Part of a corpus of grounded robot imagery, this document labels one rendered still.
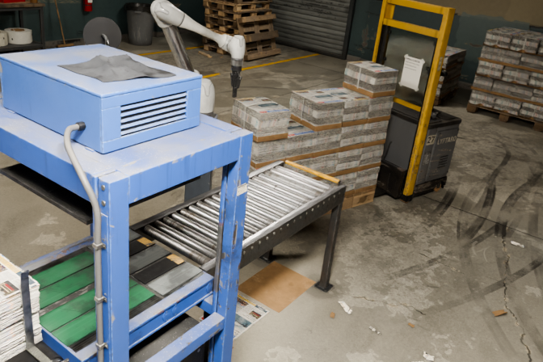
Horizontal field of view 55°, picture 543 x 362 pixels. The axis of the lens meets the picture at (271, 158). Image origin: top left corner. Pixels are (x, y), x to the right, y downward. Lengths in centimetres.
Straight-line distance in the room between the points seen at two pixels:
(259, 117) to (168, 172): 216
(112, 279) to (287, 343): 181
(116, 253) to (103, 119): 42
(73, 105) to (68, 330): 88
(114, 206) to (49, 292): 87
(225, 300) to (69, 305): 63
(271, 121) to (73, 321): 221
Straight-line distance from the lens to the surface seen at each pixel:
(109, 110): 174
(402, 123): 532
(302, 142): 424
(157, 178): 171
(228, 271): 227
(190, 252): 264
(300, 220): 308
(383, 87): 469
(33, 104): 205
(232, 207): 211
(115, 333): 190
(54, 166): 180
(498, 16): 1038
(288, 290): 378
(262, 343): 335
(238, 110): 407
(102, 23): 257
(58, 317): 230
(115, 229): 167
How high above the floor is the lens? 225
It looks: 23 degrees down
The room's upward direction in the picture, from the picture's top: 6 degrees clockwise
